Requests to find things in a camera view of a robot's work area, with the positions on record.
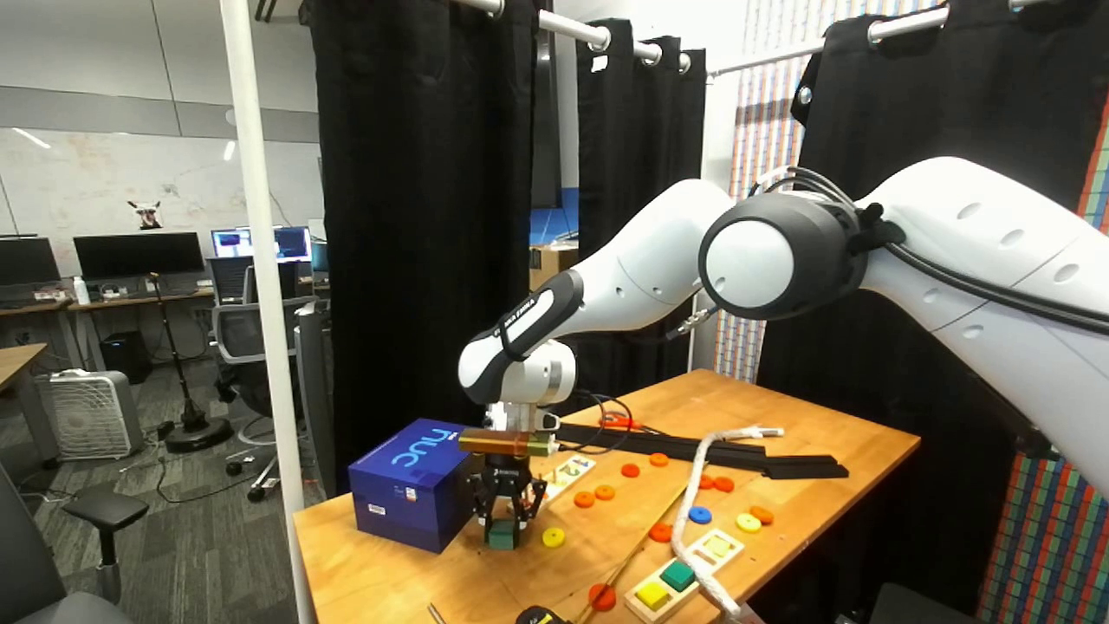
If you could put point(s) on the black floor stand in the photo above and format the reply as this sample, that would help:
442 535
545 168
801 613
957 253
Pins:
191 436

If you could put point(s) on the black curtain behind robot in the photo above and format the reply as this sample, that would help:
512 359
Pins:
981 81

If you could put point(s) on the blue round disc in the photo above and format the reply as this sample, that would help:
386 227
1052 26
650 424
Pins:
701 516

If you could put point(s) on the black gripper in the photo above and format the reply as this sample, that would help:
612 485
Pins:
506 478

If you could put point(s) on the white number puzzle board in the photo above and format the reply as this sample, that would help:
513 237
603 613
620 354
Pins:
570 474

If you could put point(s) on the colourful mosaic patterned panel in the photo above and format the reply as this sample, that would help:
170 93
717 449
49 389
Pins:
1044 544

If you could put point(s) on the black office chair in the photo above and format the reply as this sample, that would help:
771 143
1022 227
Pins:
48 577

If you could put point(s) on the narrow black curtain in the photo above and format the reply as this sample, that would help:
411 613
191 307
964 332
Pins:
642 117

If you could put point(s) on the blue NUC cardboard box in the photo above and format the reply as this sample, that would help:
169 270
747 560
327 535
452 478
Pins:
411 486

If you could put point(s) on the dark green square block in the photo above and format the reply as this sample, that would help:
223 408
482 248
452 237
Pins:
679 572

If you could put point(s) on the silver curtain rod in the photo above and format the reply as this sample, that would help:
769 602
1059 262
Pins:
577 26

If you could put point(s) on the wide black computer monitor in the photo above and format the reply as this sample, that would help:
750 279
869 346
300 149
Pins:
141 259

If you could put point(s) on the wooden shape sorter board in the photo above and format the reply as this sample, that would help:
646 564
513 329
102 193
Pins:
686 590

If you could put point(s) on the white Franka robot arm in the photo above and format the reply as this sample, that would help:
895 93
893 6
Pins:
646 273

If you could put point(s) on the yellow round disc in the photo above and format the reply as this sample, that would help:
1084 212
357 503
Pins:
557 540
747 522

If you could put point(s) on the brown cardboard box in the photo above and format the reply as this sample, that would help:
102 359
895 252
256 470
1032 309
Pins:
554 264

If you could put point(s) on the red round disc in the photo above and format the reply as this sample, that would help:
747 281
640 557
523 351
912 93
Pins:
602 598
727 485
706 480

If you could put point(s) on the yellow black tape measure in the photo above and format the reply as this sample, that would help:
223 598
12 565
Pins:
539 616

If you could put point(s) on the yellow square block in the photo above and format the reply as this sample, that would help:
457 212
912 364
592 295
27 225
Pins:
650 593

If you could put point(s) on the wooden desk corner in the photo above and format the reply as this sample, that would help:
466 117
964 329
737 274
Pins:
20 363

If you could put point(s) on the white box fan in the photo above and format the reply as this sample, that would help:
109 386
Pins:
89 413

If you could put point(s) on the white vertical post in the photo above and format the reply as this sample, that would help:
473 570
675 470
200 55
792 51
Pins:
262 290

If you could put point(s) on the small drone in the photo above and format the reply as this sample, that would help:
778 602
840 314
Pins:
144 212

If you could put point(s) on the black computer tower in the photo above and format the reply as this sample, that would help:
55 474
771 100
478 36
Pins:
125 354

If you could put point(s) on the small blue lit screen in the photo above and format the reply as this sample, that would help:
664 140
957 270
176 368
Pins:
230 242
294 244

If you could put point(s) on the light green square block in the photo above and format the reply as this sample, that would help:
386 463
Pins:
500 535

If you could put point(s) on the long office desk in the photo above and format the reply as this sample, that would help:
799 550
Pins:
104 302

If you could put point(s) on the pale mosaic patterned panel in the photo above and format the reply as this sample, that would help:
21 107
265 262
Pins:
757 125

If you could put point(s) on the mesh back office chair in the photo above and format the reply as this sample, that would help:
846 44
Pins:
242 336

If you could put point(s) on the orange round disc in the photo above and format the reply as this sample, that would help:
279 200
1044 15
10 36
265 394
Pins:
769 516
603 495
630 470
659 459
584 500
659 533

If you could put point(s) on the wide black curtain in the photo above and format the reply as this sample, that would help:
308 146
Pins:
427 232

